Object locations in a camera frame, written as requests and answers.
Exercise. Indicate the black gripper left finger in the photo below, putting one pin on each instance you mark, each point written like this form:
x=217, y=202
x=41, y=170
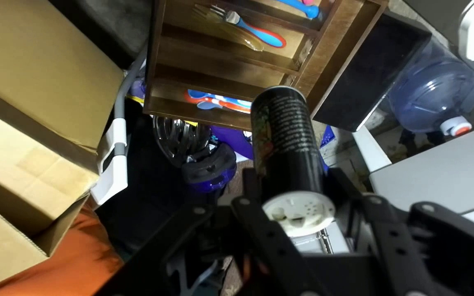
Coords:
x=247, y=230

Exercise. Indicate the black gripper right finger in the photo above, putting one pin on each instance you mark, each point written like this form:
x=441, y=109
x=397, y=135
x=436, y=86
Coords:
x=412, y=247

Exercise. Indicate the purple black vacuum head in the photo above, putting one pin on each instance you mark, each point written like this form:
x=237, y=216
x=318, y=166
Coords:
x=209, y=173

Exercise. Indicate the blue water jug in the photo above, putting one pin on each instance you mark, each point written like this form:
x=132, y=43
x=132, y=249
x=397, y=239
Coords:
x=435, y=91

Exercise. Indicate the wooden compartment tray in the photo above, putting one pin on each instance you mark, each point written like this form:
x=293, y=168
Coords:
x=237, y=68

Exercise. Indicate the orange cloth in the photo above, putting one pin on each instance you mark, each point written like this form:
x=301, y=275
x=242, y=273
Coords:
x=66, y=257

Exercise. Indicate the open brown cardboard box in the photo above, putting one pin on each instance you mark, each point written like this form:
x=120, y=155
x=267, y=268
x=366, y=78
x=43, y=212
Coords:
x=23, y=181

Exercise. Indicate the blue pink utensil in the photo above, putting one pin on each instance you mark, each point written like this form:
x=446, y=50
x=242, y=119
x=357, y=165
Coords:
x=308, y=7

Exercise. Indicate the plain brown cardboard box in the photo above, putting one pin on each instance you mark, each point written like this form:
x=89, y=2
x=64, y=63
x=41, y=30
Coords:
x=40, y=66

